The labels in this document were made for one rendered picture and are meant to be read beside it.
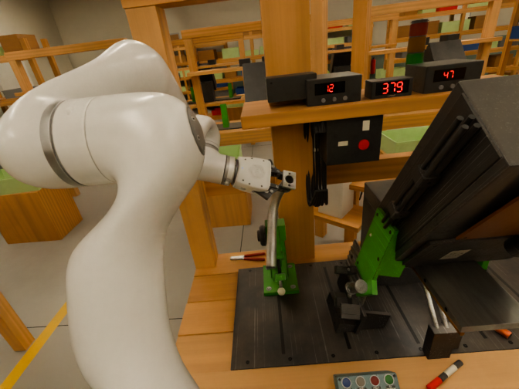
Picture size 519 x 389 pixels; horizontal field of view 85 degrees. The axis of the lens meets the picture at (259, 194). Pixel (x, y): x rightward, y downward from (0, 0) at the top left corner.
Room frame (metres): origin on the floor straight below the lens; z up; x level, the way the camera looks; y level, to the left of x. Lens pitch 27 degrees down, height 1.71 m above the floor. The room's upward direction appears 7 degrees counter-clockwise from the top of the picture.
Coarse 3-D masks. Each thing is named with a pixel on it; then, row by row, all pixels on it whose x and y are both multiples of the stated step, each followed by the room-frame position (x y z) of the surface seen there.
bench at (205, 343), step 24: (216, 264) 0.99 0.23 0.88; (240, 264) 0.97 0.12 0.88; (264, 264) 0.95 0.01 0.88; (192, 288) 0.86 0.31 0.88; (216, 288) 0.84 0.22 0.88; (192, 312) 0.74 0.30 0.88; (216, 312) 0.73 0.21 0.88; (192, 336) 0.64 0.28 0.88; (216, 336) 0.63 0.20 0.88; (192, 360) 0.55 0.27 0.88; (216, 360) 0.54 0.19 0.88
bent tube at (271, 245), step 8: (288, 176) 0.76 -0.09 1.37; (288, 184) 0.73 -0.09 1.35; (280, 192) 0.77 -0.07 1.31; (272, 200) 0.79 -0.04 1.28; (272, 208) 0.78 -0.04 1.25; (272, 216) 0.77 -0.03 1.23; (272, 224) 0.74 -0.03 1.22; (272, 232) 0.72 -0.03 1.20; (272, 240) 0.70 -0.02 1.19; (272, 248) 0.68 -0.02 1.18; (272, 256) 0.66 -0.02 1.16; (272, 264) 0.64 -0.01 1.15
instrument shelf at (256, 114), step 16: (400, 96) 0.85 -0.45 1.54; (416, 96) 0.82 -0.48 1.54; (432, 96) 0.81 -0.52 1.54; (256, 112) 0.87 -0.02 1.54; (272, 112) 0.85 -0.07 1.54; (288, 112) 0.83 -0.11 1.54; (304, 112) 0.83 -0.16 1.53; (320, 112) 0.83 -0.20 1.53; (336, 112) 0.83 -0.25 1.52; (352, 112) 0.82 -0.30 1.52; (368, 112) 0.82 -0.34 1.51; (384, 112) 0.82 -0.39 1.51; (400, 112) 0.82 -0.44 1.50
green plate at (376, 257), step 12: (372, 228) 0.66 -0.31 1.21; (384, 228) 0.61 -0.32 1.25; (396, 228) 0.57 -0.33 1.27; (372, 240) 0.64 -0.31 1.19; (384, 240) 0.59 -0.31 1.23; (360, 252) 0.68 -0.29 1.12; (372, 252) 0.62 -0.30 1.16; (384, 252) 0.57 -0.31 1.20; (360, 264) 0.65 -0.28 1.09; (372, 264) 0.60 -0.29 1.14; (384, 264) 0.58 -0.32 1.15; (396, 264) 0.58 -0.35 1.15; (372, 276) 0.57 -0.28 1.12; (396, 276) 0.58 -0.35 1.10
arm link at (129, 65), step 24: (120, 48) 0.43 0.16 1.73; (144, 48) 0.46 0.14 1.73; (72, 72) 0.38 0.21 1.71; (96, 72) 0.39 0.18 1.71; (120, 72) 0.40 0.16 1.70; (144, 72) 0.42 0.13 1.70; (168, 72) 0.48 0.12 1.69; (24, 96) 0.34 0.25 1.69; (48, 96) 0.35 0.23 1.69; (72, 96) 0.37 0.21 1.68; (0, 120) 0.32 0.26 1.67; (24, 120) 0.30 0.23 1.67; (48, 120) 0.30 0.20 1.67; (0, 144) 0.30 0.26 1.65; (24, 144) 0.29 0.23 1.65; (48, 144) 0.29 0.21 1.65; (24, 168) 0.29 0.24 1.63; (48, 168) 0.29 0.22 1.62
